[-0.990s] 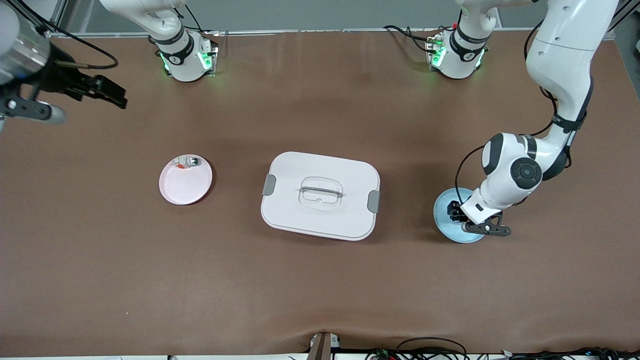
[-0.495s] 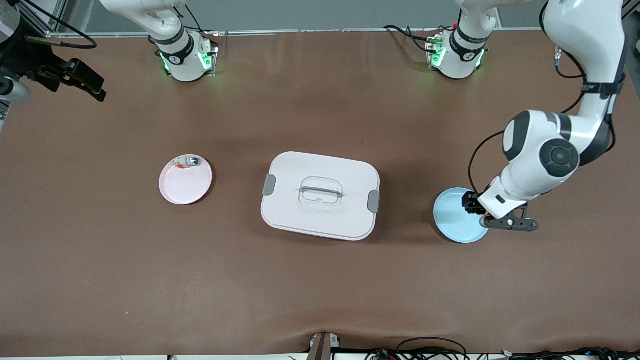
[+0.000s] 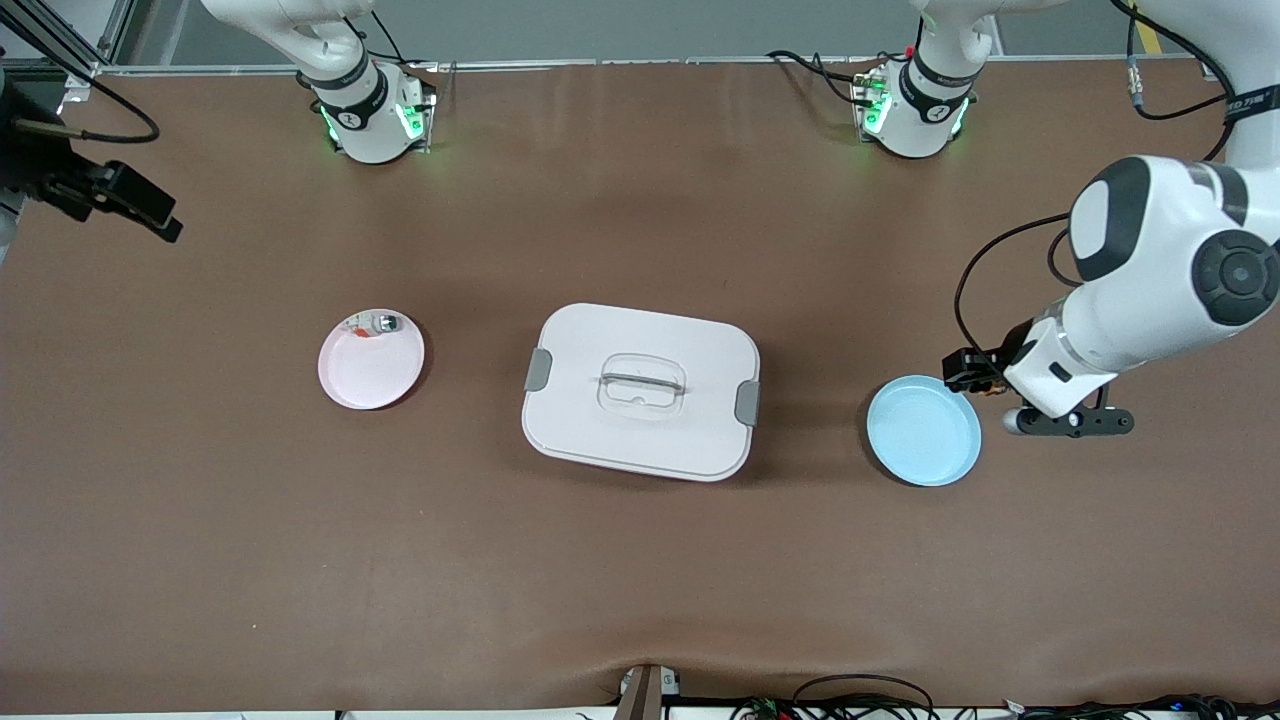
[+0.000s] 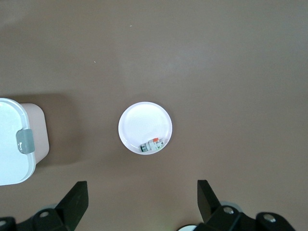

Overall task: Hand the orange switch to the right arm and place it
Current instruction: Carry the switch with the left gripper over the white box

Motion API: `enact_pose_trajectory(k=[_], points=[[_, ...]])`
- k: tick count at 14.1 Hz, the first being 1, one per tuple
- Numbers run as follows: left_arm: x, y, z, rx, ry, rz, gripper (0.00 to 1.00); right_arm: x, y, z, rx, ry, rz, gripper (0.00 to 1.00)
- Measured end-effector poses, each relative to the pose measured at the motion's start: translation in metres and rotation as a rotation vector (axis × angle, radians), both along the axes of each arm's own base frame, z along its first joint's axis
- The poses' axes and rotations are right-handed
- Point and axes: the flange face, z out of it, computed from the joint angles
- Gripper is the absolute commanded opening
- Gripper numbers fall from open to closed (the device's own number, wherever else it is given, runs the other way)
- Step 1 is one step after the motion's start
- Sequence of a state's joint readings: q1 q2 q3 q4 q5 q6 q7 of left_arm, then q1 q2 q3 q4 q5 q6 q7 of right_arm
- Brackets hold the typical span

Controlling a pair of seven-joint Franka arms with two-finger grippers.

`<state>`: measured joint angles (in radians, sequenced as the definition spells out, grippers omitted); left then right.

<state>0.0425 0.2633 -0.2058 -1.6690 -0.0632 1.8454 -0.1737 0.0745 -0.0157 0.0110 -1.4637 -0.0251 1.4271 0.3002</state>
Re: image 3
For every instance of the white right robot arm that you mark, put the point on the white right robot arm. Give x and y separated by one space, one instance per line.
370 130

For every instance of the aluminium frame profile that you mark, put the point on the aluminium frame profile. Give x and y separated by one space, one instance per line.
75 45

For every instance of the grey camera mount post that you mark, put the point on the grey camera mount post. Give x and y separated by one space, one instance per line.
640 695

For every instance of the white lidded storage box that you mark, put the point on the white lidded storage box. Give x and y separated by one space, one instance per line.
600 440

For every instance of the white green-tipped switch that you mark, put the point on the white green-tipped switch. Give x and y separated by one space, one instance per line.
385 323

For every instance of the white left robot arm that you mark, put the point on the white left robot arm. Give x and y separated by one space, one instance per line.
1150 260

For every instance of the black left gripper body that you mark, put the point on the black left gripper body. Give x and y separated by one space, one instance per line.
1003 356

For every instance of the grey box latch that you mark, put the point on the grey box latch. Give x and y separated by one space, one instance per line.
747 403
538 370

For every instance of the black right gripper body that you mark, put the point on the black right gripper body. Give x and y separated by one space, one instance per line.
42 172

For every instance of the light blue round plate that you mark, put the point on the light blue round plate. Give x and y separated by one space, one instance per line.
920 440

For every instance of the pink round plate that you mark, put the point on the pink round plate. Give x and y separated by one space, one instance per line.
370 380

